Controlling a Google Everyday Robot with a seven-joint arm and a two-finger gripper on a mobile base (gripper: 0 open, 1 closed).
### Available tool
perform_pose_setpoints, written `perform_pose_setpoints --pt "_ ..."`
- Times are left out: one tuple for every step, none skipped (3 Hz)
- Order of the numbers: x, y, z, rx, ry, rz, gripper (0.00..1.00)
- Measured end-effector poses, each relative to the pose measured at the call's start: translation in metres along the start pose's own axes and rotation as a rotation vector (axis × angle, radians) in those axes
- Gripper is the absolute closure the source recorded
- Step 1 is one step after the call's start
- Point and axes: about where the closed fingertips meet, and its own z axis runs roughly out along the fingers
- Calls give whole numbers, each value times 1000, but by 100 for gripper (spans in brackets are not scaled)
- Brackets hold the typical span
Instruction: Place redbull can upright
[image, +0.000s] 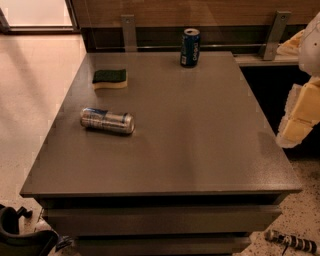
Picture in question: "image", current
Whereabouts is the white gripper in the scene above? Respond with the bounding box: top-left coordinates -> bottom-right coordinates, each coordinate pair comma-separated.
276,12 -> 320,148

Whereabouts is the silver redbull can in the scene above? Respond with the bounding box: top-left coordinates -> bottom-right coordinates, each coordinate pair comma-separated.
80,108 -> 135,134

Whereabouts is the blue pepsi can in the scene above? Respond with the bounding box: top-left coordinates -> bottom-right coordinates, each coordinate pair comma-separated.
180,28 -> 201,68

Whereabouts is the striped black white cylinder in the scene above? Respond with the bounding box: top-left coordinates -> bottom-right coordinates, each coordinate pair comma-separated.
264,229 -> 320,255

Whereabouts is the grey drawer cabinet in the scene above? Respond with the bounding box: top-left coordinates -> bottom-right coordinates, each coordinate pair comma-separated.
21,52 -> 301,256

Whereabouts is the green yellow sponge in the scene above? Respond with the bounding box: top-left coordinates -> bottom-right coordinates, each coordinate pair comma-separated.
92,69 -> 127,90

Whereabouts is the black chair base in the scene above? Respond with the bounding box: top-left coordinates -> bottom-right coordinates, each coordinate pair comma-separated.
0,203 -> 74,256

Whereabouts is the right metal bracket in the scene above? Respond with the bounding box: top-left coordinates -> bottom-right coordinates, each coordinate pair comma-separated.
259,11 -> 291,61

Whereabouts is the metal bracket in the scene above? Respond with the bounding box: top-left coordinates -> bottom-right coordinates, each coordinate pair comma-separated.
121,14 -> 137,52
259,11 -> 291,61

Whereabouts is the left metal bracket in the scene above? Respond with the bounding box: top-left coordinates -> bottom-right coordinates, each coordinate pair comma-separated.
121,14 -> 137,52

